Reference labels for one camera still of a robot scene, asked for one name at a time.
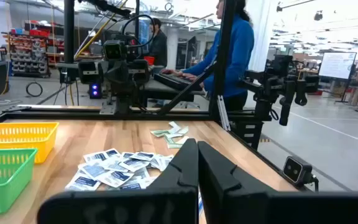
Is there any computer tower with blue lights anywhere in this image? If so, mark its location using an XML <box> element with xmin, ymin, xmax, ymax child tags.
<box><xmin>88</xmin><ymin>81</ymin><xmax>103</xmax><ymax>100</ymax></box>

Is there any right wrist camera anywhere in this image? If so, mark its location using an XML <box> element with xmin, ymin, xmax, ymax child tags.
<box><xmin>103</xmin><ymin>39</ymin><xmax>127</xmax><ymax>61</ymax></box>

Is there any green plastic basket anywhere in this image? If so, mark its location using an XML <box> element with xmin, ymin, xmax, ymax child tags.
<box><xmin>0</xmin><ymin>147</ymin><xmax>39</xmax><ymax>216</ymax></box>

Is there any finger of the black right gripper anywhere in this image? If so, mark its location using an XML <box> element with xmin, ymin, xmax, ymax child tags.
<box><xmin>118</xmin><ymin>67</ymin><xmax>130</xmax><ymax>96</ymax></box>
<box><xmin>106</xmin><ymin>67</ymin><xmax>119</xmax><ymax>96</ymax></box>

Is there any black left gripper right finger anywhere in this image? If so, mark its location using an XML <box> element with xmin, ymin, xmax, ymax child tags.
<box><xmin>198</xmin><ymin>141</ymin><xmax>358</xmax><ymax>224</ymax></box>

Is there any yellow plastic basket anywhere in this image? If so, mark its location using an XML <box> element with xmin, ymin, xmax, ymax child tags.
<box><xmin>0</xmin><ymin>121</ymin><xmax>60</xmax><ymax>165</ymax></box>

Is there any white display screen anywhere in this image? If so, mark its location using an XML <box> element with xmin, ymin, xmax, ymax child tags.
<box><xmin>318</xmin><ymin>52</ymin><xmax>357</xmax><ymax>80</ymax></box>

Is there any black table-level camera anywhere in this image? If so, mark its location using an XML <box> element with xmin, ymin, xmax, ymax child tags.
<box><xmin>282</xmin><ymin>155</ymin><xmax>314</xmax><ymax>187</ymax></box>

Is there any person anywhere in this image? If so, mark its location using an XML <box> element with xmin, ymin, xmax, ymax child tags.
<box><xmin>162</xmin><ymin>0</ymin><xmax>255</xmax><ymax>112</ymax></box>
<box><xmin>149</xmin><ymin>17</ymin><xmax>168</xmax><ymax>68</ymax></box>

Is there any parts bin shelf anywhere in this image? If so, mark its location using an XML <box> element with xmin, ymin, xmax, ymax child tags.
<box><xmin>1</xmin><ymin>29</ymin><xmax>52</xmax><ymax>78</ymax></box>

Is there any yellow cable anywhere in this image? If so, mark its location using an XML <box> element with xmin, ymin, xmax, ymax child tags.
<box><xmin>73</xmin><ymin>0</ymin><xmax>130</xmax><ymax>60</ymax></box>

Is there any silver aluminium bracket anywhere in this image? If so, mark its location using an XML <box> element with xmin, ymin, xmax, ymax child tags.
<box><xmin>217</xmin><ymin>95</ymin><xmax>231</xmax><ymax>132</ymax></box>

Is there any black computer keyboard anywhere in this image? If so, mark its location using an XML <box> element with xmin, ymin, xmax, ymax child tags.
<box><xmin>153</xmin><ymin>72</ymin><xmax>196</xmax><ymax>91</ymax></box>

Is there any grey computer desk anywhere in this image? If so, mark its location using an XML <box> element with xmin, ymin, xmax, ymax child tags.
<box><xmin>141</xmin><ymin>77</ymin><xmax>206</xmax><ymax>108</ymax></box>

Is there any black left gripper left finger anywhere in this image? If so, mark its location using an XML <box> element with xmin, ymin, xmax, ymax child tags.
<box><xmin>37</xmin><ymin>139</ymin><xmax>198</xmax><ymax>224</ymax></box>

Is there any black coiled cable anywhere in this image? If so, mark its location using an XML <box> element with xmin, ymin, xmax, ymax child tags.
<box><xmin>25</xmin><ymin>81</ymin><xmax>44</xmax><ymax>98</ymax></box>

